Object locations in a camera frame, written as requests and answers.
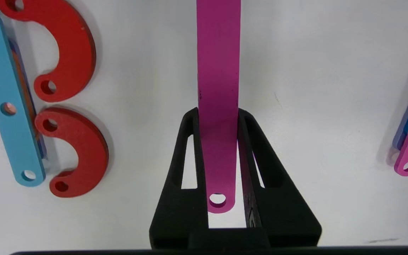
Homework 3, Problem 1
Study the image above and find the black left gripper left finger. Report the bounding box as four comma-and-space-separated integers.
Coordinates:
149, 107, 210, 249

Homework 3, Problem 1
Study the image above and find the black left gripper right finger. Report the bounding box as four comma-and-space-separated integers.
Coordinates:
237, 108, 322, 248

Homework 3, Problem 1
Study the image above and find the long blue bar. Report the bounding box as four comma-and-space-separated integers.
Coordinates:
0, 7, 46, 187

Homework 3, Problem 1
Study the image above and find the red C-shaped piece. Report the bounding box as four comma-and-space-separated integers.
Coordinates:
0, 0, 97, 103
34, 107, 109, 198

